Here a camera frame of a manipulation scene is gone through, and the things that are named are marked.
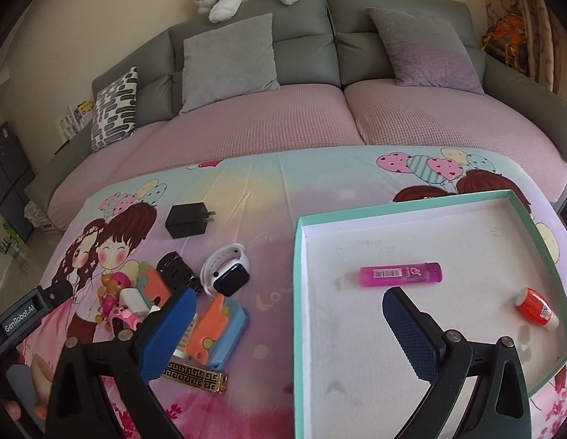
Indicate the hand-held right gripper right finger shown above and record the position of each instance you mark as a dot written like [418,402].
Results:
[411,338]

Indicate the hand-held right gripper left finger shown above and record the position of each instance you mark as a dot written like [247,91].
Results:
[171,329]

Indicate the small pink toy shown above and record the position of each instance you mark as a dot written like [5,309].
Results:
[125,318]

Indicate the orange blue utility knife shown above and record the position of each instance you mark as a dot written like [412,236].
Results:
[219,324]

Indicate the white charger plug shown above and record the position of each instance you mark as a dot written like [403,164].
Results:
[132,299]

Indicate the gold black patterned lighter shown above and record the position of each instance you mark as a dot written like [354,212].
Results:
[196,375]

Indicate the pink lighter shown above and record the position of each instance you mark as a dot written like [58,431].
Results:
[402,274]

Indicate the brown pink puppy figure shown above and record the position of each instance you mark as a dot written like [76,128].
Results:
[112,288]

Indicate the teal rimmed white tray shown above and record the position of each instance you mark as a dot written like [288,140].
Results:
[402,238]

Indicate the person's left hand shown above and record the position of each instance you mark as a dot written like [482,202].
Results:
[13,411]

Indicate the orange utility knife green edge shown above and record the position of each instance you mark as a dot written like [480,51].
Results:
[155,288]

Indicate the small black multi-port charger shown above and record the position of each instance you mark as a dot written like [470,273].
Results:
[173,270]

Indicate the white smartwatch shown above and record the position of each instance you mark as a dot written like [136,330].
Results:
[231,276]

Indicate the black power adapter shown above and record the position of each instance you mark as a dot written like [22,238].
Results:
[185,219]

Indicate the orange white glue bottle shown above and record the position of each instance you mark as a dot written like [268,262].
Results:
[532,306]

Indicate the cartoon printed tablecloth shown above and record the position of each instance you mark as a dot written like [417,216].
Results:
[265,201]

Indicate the white magazine rack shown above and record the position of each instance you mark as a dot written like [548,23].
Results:
[68,123]

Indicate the black white patterned pillow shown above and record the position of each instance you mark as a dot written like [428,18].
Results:
[114,109]

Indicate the pink sofa cover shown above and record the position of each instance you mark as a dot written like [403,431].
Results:
[274,123]

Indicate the purple grey pillow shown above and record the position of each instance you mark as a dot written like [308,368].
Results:
[420,55]

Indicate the orange bag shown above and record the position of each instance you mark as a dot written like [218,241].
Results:
[505,39]

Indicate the grey sofa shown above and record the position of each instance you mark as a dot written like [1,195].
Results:
[283,23]

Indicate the patterned beige curtain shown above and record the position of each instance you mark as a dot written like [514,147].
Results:
[530,9]

